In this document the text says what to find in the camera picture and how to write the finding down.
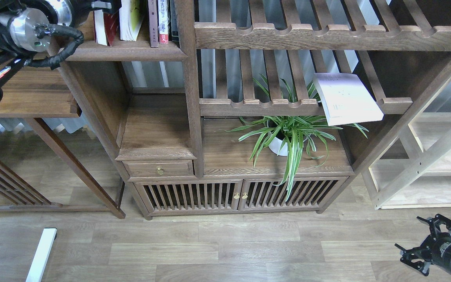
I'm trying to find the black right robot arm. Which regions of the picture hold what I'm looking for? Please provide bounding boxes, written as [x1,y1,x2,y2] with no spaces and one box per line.
[395,214,451,277]

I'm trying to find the dark upright book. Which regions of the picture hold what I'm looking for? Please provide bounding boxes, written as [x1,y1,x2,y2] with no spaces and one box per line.
[169,0,179,45]

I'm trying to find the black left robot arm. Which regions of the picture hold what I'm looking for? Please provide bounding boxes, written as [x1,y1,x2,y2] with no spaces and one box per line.
[0,0,121,101]

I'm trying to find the pale pink book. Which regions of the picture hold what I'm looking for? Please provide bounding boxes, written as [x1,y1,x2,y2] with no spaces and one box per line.
[313,72,384,126]

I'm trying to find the red cover book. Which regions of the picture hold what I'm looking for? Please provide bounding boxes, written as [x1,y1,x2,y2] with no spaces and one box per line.
[94,10,119,46]

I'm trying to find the dark wooden side table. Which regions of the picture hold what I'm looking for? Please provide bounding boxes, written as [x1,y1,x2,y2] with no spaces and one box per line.
[0,68,126,219]

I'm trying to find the maroon upright book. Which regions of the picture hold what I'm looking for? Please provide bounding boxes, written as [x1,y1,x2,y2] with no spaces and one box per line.
[147,0,159,48]

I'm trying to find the green spider plant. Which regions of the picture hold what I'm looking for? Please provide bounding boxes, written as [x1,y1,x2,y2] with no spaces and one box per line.
[225,74,369,202]

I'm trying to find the white plant pot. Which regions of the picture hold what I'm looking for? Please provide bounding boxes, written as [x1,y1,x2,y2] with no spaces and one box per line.
[269,124,308,156]

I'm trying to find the white metal leg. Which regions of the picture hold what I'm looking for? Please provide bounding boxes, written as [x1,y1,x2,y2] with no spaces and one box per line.
[25,228,57,282]

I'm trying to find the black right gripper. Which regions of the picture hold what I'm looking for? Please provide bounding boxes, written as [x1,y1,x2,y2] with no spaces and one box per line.
[394,213,451,280]

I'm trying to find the small wooden drawer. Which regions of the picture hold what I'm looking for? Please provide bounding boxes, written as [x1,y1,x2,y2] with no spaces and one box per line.
[123,159,194,178]

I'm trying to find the white and yellow book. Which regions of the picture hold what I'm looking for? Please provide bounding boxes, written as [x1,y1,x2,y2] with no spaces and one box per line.
[119,0,146,41]

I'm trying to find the dark wooden bookshelf cabinet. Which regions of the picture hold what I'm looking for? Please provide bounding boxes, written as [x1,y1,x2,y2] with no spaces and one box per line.
[60,0,451,219]

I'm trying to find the red white upright book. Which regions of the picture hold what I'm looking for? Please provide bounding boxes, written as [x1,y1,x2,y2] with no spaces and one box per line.
[157,0,170,44]

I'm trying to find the light wooden shelf unit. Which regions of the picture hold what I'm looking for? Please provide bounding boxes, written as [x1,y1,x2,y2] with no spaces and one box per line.
[362,74,451,209]

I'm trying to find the right slatted cabinet door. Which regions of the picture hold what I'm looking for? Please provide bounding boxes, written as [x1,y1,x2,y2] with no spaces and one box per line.
[238,176,347,213]

